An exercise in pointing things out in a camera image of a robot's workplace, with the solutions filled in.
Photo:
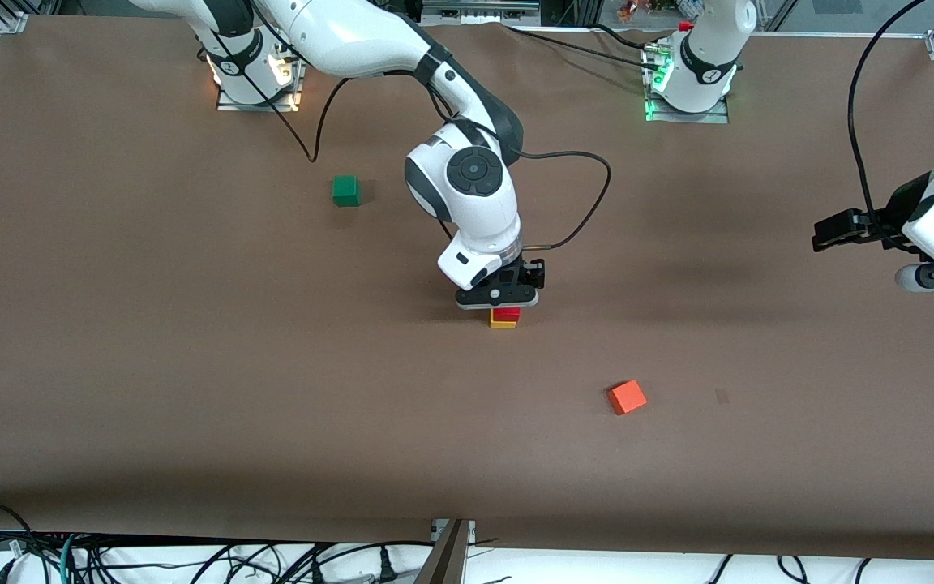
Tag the orange wooden block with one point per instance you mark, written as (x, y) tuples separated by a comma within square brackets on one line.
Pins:
[(627, 397)]

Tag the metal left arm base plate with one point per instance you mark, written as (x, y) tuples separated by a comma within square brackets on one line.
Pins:
[(718, 113)]

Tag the green wooden block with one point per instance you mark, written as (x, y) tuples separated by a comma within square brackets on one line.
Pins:
[(345, 191)]

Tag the red wooden block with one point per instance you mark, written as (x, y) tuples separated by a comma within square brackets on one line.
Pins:
[(506, 314)]

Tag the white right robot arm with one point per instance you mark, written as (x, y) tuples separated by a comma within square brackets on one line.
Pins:
[(475, 203)]

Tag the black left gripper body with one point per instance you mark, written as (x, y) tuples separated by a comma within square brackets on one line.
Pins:
[(882, 221)]

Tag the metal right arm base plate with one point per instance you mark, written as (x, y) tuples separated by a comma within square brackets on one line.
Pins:
[(293, 93)]

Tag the brown table cover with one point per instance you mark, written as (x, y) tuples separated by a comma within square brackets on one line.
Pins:
[(467, 454)]

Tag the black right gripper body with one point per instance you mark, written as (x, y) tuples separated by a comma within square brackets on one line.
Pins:
[(532, 272)]

